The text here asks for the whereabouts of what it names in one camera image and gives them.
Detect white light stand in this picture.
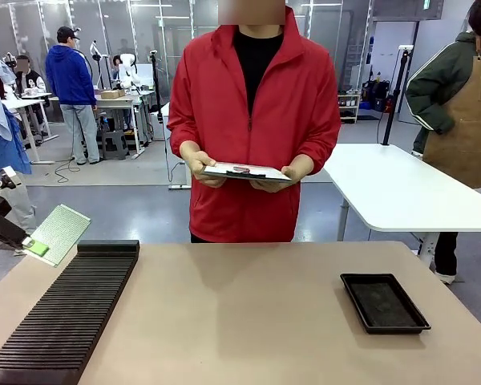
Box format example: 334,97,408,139
88,39,106,90

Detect black pole with white head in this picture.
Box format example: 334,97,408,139
379,43,414,147

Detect white storage shelf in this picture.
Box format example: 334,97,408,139
338,92,362,124

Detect white background humanoid robot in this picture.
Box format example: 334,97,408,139
112,52,139,91

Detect white board panel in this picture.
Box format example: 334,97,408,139
119,63,155,90

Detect black step stool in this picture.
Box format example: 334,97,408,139
100,129,131,161

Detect black equipment cases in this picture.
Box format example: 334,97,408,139
362,71,390,113

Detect large white table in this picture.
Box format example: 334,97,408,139
322,143,481,265

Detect person in red jacket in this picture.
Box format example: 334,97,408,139
166,0,343,245

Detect black camera tripod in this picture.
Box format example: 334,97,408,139
148,49,166,124

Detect black slotted PCB rack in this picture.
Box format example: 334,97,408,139
0,239,141,385

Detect person in blue hoodie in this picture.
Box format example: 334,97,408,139
44,26,104,167

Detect person's right forearm red sleeve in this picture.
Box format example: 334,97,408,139
167,114,204,160

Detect person's left forearm red sleeve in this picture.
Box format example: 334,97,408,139
300,114,343,176

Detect person in brown apron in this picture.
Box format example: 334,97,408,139
404,0,481,286

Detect grey clipboard with paper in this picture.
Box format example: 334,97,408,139
202,160,294,185

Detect person's right hand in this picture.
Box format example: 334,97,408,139
180,149,228,189

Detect person's left hand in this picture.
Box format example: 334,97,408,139
249,153,315,194

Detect black floor cable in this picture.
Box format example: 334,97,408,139
55,156,83,184

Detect white desk with metal legs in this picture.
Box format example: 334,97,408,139
49,89,156,160

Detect seated person in varsity jacket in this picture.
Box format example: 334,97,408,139
14,55,49,98

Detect dark blue hanging garment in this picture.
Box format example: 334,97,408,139
0,103,33,176

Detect black plastic tray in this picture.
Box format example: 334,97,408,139
339,273,433,335

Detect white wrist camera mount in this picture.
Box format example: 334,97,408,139
0,167,23,193

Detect green perforated PCB board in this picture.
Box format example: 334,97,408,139
15,203,92,269

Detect small white desk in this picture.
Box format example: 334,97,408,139
1,91,59,166

